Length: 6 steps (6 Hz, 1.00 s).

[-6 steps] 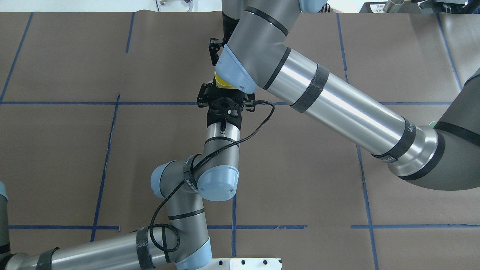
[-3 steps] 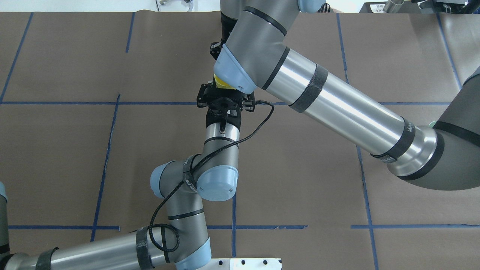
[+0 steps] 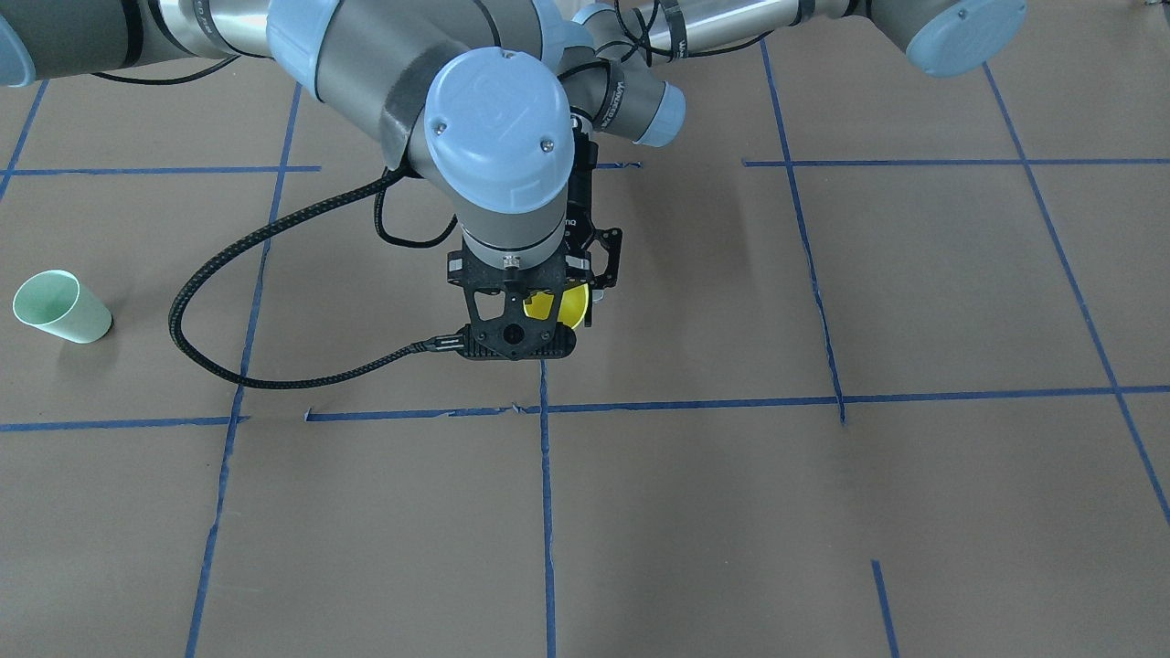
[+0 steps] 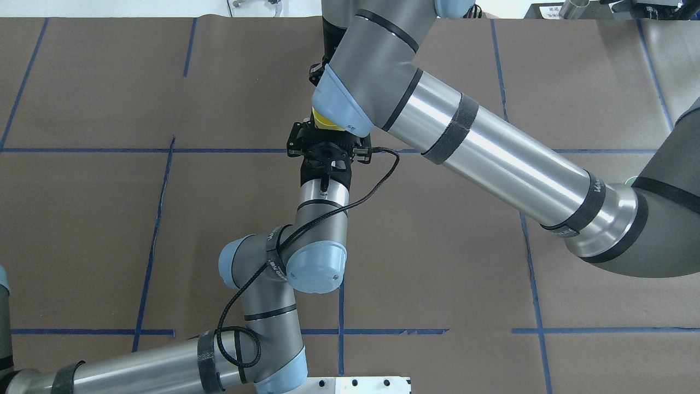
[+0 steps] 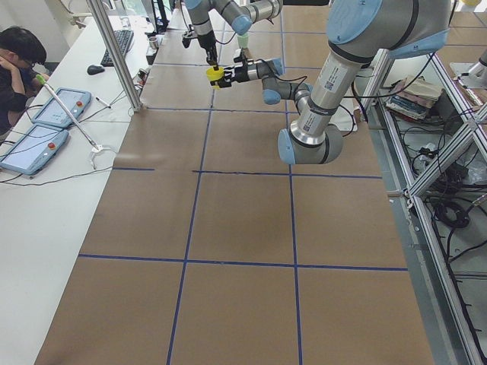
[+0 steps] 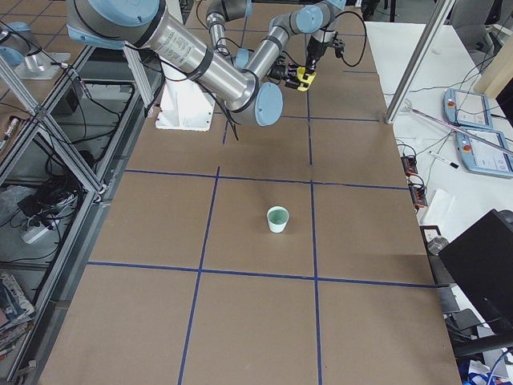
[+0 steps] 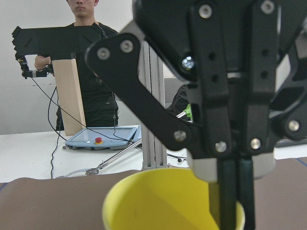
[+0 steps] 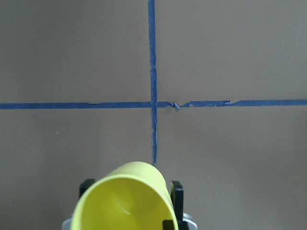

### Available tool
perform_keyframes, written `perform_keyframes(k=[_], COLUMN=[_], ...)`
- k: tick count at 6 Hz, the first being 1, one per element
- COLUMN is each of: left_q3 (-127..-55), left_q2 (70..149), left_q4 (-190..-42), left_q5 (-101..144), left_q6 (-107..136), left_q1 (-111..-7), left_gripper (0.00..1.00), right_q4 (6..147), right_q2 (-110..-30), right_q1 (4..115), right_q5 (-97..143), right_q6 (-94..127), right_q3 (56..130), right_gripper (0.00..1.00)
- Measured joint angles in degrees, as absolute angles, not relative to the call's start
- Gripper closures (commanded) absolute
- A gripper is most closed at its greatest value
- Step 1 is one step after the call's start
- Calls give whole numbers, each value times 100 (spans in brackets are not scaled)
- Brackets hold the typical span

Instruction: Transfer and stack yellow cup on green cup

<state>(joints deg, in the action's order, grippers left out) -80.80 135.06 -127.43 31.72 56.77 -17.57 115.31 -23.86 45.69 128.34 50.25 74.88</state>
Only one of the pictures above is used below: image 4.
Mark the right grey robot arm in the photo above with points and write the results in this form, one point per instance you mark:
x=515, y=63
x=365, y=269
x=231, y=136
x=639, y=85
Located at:
x=648, y=229

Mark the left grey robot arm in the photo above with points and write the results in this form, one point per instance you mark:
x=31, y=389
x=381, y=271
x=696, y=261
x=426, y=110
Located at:
x=257, y=339

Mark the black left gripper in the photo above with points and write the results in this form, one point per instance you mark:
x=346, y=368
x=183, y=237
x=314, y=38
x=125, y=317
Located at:
x=308, y=174

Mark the metal cup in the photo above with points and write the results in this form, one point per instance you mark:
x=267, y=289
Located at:
x=573, y=9

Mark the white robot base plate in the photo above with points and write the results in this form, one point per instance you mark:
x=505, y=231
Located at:
x=355, y=384

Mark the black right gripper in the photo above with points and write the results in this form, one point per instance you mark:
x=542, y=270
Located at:
x=330, y=45

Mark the yellow plastic cup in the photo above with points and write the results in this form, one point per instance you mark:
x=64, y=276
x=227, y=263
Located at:
x=322, y=122

